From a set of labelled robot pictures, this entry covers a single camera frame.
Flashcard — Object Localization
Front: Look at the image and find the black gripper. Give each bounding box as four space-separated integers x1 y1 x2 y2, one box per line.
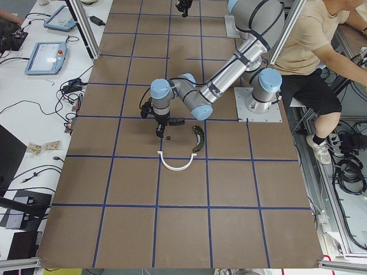
154 113 170 138
175 0 193 17

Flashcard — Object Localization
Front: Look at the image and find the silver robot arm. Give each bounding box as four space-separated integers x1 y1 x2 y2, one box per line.
150 1 284 138

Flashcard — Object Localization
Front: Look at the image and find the black power adapter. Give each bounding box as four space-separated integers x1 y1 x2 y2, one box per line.
89 15 106 26

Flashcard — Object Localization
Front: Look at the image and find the white curved plastic bracket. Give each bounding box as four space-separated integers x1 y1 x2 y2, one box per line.
157 151 197 172

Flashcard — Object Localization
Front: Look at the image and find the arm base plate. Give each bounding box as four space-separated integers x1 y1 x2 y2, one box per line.
234 87 283 123
224 15 240 38

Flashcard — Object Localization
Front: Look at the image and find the far blue teach pendant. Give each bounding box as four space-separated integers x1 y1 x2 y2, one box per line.
44 5 76 32

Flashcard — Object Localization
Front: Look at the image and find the near blue teach pendant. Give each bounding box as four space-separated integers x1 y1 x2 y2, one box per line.
25 41 68 76

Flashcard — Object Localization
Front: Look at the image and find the aluminium frame post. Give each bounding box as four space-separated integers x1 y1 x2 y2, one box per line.
65 0 100 60

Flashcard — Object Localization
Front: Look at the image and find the seated person beige shirt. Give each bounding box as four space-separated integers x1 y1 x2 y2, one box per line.
274 0 366 165

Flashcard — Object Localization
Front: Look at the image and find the blue teach pendant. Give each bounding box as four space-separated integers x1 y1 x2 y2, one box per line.
25 41 68 76
44 5 76 32

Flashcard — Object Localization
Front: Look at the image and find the grey brake pad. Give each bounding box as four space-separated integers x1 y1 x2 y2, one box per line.
169 118 185 126

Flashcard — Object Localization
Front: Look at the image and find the olive curved brake shoe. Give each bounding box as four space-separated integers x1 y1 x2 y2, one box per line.
192 125 205 153

